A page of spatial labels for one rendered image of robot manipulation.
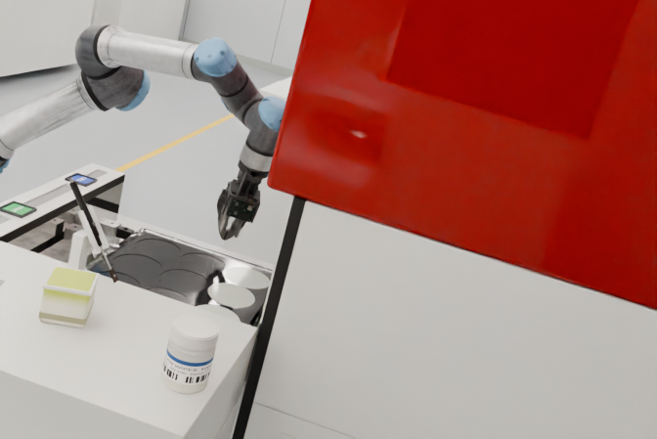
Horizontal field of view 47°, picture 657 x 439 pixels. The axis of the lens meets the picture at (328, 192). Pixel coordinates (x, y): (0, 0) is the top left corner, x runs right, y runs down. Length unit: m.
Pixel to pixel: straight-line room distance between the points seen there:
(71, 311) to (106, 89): 0.77
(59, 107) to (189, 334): 0.97
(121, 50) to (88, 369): 0.80
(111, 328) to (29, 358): 0.16
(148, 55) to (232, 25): 8.14
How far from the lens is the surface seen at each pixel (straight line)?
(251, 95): 1.65
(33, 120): 2.00
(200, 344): 1.13
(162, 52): 1.67
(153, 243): 1.78
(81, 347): 1.24
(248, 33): 9.77
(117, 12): 7.93
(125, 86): 1.91
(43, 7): 6.70
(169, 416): 1.13
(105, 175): 1.97
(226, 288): 1.64
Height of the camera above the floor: 1.62
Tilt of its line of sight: 17 degrees down
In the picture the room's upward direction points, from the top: 15 degrees clockwise
